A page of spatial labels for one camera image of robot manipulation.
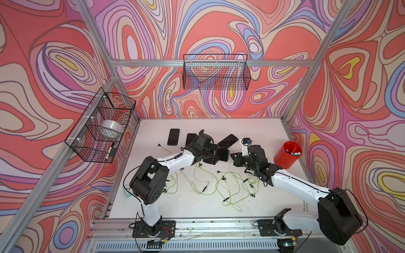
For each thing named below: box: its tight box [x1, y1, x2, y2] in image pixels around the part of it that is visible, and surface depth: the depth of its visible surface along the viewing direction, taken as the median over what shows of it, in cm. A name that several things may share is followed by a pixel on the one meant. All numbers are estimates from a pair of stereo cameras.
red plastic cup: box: [273, 140, 303, 170], surface depth 90 cm
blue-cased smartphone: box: [217, 133, 239, 150], surface depth 107 cm
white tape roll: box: [97, 119, 124, 139], surface depth 73 cm
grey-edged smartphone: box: [167, 128, 180, 147], surface depth 110 cm
